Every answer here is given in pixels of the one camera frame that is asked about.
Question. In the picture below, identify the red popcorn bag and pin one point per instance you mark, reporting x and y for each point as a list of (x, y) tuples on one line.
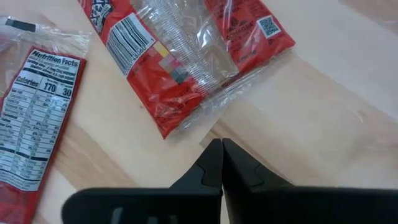
[(161, 90), (34, 124)]

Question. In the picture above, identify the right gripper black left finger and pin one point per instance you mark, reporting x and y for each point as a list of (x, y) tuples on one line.
[(186, 207)]

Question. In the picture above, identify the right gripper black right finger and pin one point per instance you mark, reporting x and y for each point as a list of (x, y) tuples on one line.
[(280, 208)]

